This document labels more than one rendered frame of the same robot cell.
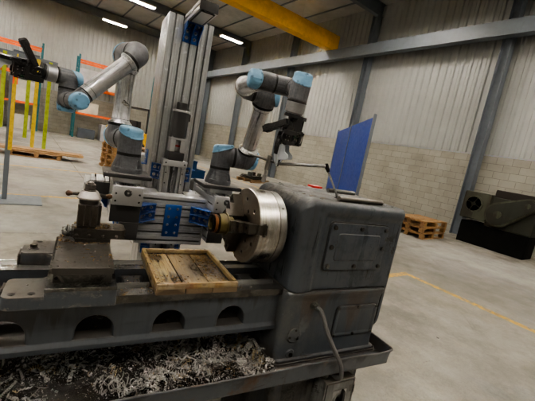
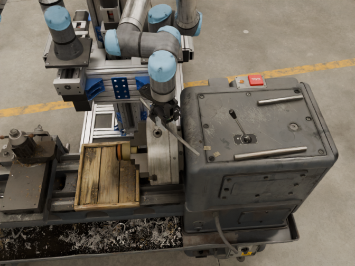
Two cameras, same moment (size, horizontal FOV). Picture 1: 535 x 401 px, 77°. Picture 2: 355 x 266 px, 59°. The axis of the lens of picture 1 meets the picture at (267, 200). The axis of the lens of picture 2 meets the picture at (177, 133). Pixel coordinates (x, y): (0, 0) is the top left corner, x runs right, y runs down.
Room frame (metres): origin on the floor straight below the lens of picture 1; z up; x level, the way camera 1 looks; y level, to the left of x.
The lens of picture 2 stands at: (0.75, -0.37, 2.29)
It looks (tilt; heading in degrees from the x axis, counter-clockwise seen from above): 54 degrees down; 26
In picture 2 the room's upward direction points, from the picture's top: straight up
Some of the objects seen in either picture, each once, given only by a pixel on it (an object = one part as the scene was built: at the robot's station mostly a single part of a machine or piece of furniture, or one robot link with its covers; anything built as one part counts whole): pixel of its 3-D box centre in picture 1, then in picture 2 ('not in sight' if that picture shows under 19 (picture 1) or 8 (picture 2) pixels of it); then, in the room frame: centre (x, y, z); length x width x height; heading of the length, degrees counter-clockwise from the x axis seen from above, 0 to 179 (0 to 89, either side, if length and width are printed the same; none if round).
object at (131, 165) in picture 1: (127, 161); (66, 43); (1.72, 0.74, 1.21); 0.15 x 0.15 x 0.10
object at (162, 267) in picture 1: (186, 268); (109, 173); (1.28, 0.27, 0.89); 0.36 x 0.30 x 0.04; 30
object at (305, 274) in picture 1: (323, 232); (246, 143); (1.63, -0.30, 1.06); 0.59 x 0.48 x 0.39; 120
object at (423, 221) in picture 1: (419, 225); not in sight; (8.59, -3.97, 0.22); 1.25 x 0.86 x 0.44; 130
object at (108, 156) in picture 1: (126, 157); not in sight; (10.06, 4.39, 0.36); 1.26 x 0.86 x 0.73; 138
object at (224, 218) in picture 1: (221, 223); (127, 151); (1.34, 0.17, 1.08); 0.09 x 0.09 x 0.09; 30
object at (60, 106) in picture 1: (68, 99); not in sight; (1.59, 1.00, 1.46); 0.11 x 0.08 x 0.11; 50
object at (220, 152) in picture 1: (223, 155); (161, 20); (1.96, 0.30, 1.33); 0.13 x 0.12 x 0.14; 108
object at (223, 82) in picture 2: not in sight; (218, 85); (1.75, -0.10, 1.24); 0.09 x 0.08 x 0.03; 120
